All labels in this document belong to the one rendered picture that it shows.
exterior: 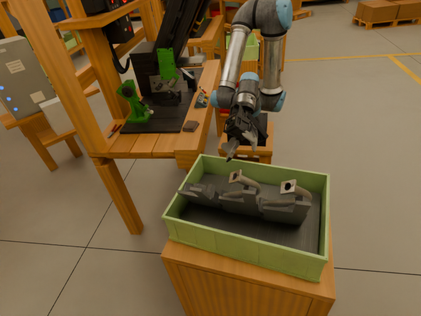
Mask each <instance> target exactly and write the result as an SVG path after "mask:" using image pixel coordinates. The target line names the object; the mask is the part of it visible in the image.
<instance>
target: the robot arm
mask: <svg viewBox="0 0 421 316"><path fill-rule="evenodd" d="M292 19H293V7H292V3H291V0H248V1H247V2H245V3H244V4H243V5H242V6H241V7H240V8H239V10H238V11H237V13H236V15H235V16H234V19H233V20H232V24H231V28H230V31H231V38H230V41H229V46H228V49H227V54H226V59H225V62H224V67H223V70H222V75H221V80H220V83H219V88H218V90H214V91H212V93H211V95H210V104H211V105H212V106H213V107H216V108H223V109H228V110H230V112H229V118H228V119H226V121H225V125H224V130H223V132H224V133H226V134H229V135H231V136H234V137H232V138H231V139H230V140H229V142H223V143H222V144H221V148H222V149H223V150H224V151H225V152H226V153H227V157H226V162H229V161H230V160H231V159H232V157H233V155H234V154H235V151H236V149H237V148H238V147H239V144H240V143H239V140H244V139H247V140H249V141H250V144H251V145H252V150H253V152H255V151H256V148H257V142H262V141H264V140H266V139H267V138H268V137H269V136H268V134H267V133H266V132H265V130H264V129H263V128H262V127H261V126H260V124H259V123H260V118H259V114H260V112H261V110H263V111H268V112H280V111H281V109H282V106H283V103H284V99H285V96H286V91H284V90H283V86H282V85H281V84H280V81H281V63H282V53H283V36H285V35H286V33H287V31H288V30H289V29H290V28H291V25H292ZM253 29H260V30H261V36H262V37H263V38H264V59H263V85H262V86H261V87H260V88H258V85H259V77H258V75H257V74H256V73H254V72H245V73H243V74H242V75H241V79H240V81H239V87H238V88H237V90H236V93H235V89H236V84H237V79H238V76H239V72H240V68H241V63H242V59H243V56H244V51H245V48H246V43H247V39H248V36H250V35H251V33H252V30H253ZM226 124H227V126H226ZM225 127H226V129H225Z"/></svg>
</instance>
